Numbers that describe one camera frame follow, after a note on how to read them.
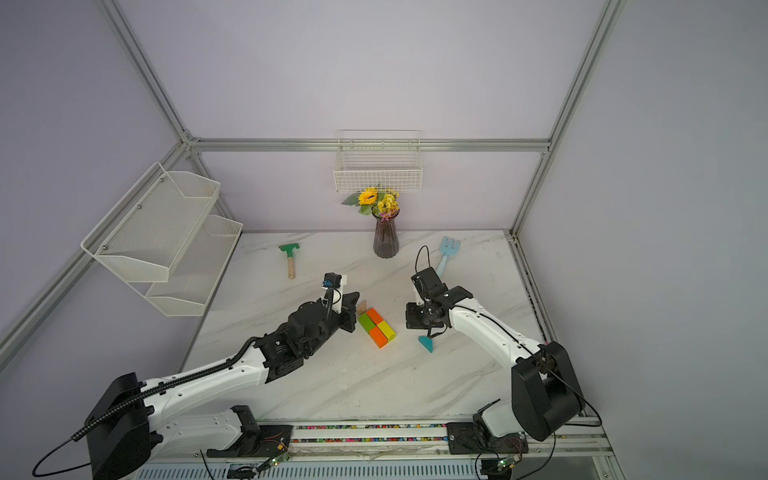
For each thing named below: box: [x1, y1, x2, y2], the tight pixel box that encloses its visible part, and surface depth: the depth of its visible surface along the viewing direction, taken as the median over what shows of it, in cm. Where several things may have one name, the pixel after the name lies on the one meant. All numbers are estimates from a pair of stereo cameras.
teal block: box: [418, 336, 434, 353], surface depth 92 cm
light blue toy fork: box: [436, 236, 461, 277], surface depth 116 cm
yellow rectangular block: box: [377, 320, 397, 343], surface depth 93 cm
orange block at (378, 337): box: [370, 326, 388, 349], surface depth 92 cm
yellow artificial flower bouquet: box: [341, 186, 401, 222], surface depth 97 cm
